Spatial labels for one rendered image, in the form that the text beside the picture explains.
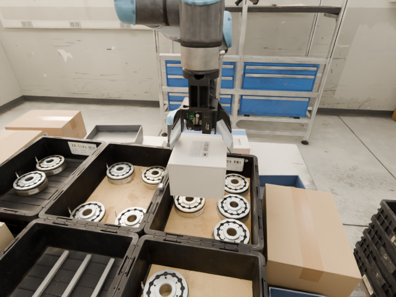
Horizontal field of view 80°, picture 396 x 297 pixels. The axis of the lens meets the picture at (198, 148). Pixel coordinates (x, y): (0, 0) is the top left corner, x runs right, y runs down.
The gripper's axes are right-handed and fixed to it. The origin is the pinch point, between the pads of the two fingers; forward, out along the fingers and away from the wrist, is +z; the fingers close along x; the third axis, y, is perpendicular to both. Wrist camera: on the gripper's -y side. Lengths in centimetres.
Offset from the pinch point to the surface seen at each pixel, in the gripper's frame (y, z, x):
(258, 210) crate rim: 1.3, 17.9, 16.3
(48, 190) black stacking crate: -9, 28, -57
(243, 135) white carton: -65, 32, 17
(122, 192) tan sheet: -11.1, 28.1, -29.7
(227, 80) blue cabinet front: -196, 43, 8
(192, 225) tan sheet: 0.8, 28.0, -2.5
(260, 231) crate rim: 8.4, 17.9, 15.8
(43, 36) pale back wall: -282, 17, -247
